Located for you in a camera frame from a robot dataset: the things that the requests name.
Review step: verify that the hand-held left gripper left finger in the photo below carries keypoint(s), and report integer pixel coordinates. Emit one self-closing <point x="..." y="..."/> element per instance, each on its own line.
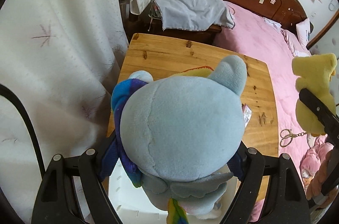
<point x="108" y="160"/>

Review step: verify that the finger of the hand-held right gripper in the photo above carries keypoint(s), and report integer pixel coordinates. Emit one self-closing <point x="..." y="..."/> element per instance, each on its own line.
<point x="329" y="176"/>
<point x="317" y="110"/>

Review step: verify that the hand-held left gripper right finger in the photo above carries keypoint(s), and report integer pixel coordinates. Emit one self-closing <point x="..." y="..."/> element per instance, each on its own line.
<point x="236" y="163"/>

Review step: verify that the yellow plush toy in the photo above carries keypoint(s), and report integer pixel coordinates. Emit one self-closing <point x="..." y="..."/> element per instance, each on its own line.
<point x="315" y="73"/>

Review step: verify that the white plastic bin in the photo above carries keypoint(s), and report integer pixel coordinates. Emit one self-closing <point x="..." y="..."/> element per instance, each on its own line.
<point x="124" y="202"/>

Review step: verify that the blue plush pony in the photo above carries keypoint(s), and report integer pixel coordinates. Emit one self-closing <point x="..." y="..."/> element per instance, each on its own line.
<point x="180" y="120"/>

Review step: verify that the pink plush doll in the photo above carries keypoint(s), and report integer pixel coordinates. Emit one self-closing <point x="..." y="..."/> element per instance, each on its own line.
<point x="315" y="160"/>

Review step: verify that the pink ruffled pillow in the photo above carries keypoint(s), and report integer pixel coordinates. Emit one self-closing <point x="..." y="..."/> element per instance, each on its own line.
<point x="292" y="41"/>

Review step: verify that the pink bed blanket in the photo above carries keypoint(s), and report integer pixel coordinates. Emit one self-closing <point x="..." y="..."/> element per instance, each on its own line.
<point x="262" y="54"/>

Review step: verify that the white printed pillow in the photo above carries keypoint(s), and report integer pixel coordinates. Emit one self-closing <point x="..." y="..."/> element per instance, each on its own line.
<point x="303" y="30"/>

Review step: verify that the white folded cloth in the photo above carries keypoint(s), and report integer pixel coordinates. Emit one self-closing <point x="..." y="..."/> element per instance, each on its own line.
<point x="272" y="22"/>

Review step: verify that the dark wooden nightstand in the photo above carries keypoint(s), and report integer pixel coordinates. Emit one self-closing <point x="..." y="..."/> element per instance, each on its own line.
<point x="185" y="35"/>

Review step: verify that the white patterned curtain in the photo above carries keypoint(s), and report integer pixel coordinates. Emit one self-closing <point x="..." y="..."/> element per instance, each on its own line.
<point x="66" y="28"/>

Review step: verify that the grey cloth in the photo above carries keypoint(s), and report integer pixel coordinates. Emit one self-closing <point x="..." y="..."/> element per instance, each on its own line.
<point x="188" y="6"/>

